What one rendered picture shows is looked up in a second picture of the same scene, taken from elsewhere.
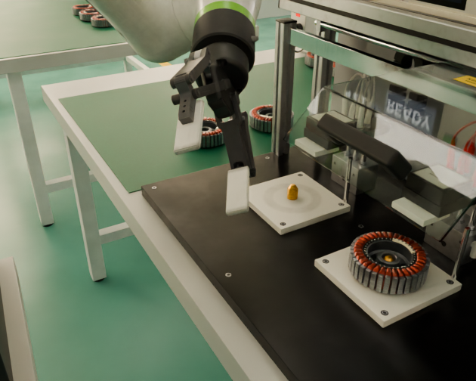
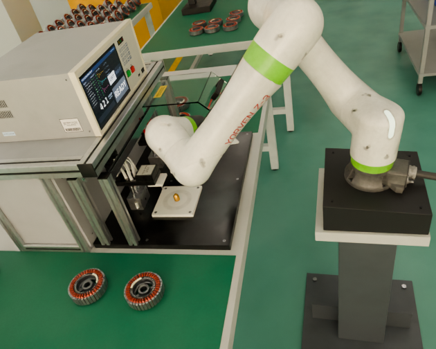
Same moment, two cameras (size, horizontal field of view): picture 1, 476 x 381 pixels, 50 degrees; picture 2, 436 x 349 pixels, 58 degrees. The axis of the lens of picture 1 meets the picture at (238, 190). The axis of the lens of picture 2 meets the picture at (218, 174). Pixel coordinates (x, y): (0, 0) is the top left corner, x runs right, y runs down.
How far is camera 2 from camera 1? 1.66 m
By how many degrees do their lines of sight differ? 99
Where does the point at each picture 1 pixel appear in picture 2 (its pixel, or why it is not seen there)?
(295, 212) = (186, 191)
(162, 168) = (201, 271)
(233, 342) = (253, 166)
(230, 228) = (216, 198)
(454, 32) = (141, 93)
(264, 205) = (193, 199)
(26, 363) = (320, 181)
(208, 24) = (200, 118)
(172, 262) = (249, 200)
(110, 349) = not seen: outside the picture
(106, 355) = not seen: outside the picture
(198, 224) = (225, 206)
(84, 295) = not seen: outside the picture
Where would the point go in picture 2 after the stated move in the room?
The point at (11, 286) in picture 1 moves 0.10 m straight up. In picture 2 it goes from (319, 213) to (318, 190)
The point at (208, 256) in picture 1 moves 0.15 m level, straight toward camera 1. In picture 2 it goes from (237, 188) to (258, 164)
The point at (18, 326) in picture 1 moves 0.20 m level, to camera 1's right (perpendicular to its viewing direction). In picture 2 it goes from (320, 194) to (270, 177)
